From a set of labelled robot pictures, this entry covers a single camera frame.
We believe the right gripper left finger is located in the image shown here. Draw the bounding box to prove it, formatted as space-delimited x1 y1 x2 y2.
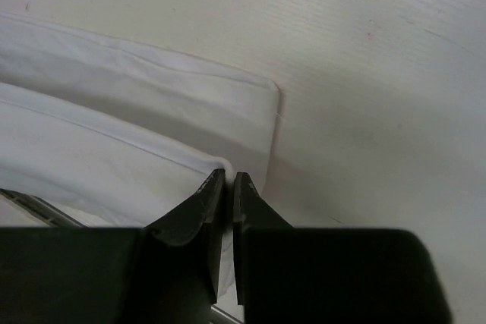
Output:
1 169 224 323

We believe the white skirt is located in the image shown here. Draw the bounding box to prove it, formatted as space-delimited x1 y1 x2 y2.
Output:
0 11 286 300

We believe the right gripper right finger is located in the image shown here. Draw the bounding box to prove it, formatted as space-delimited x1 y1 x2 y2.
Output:
233 172 453 323

